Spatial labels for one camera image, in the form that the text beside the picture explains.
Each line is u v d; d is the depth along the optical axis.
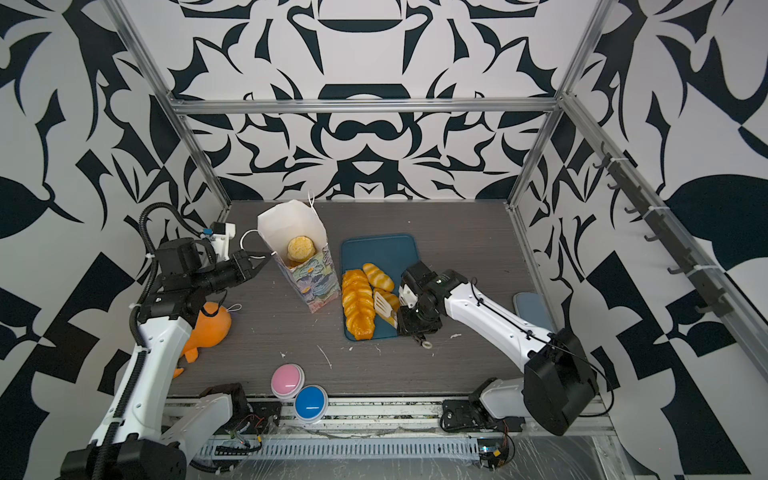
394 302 0.90
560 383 0.41
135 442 0.38
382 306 0.85
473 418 0.70
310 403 0.75
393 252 1.05
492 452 0.71
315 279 0.80
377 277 0.95
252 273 0.68
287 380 0.79
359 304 0.90
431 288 0.59
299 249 0.94
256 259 0.71
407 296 0.76
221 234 0.66
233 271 0.64
